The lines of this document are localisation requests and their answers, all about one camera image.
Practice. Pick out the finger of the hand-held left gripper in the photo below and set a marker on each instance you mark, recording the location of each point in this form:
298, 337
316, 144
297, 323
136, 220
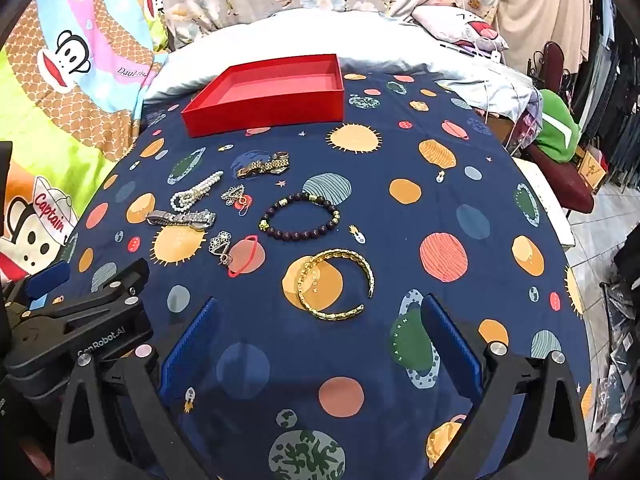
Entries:
47, 277
127, 280

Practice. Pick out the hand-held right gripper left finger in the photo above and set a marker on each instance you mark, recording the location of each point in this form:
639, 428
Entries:
190, 345

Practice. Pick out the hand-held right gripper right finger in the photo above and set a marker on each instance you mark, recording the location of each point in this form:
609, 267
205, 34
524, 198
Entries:
450, 345

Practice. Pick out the gold bangle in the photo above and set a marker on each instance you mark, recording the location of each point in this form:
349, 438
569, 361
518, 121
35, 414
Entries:
367, 272

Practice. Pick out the gold wrist watch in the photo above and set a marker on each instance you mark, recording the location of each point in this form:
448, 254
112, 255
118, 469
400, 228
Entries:
262, 165

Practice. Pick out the red cardboard box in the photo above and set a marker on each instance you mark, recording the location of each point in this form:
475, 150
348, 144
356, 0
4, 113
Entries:
260, 110

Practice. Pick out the colourful cartoon monkey blanket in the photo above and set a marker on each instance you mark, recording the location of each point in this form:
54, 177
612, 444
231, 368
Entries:
75, 110

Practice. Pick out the pile of plastic bags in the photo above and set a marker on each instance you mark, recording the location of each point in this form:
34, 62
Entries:
620, 360

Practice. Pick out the dark red chair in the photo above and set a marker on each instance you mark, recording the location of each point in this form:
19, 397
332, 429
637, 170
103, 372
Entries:
565, 180

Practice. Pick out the yellow cardboard box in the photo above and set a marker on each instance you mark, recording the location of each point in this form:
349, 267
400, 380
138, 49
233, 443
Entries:
592, 167

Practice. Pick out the green garment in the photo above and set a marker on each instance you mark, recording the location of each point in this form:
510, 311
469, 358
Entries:
555, 125

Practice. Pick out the grey floral cloth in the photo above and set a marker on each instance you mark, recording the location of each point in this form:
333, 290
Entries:
225, 0

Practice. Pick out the black pen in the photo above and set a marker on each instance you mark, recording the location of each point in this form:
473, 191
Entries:
460, 48

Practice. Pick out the light blue pillow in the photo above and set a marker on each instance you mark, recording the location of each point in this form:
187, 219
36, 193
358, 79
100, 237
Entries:
300, 35

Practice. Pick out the hanging dark clothes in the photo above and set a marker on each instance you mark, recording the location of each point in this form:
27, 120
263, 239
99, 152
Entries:
615, 85

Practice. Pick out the pink cartoon pillow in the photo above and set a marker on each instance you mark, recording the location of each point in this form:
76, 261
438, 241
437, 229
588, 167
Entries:
465, 25

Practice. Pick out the beige curtain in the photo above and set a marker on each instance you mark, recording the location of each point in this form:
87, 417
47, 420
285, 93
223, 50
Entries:
540, 5

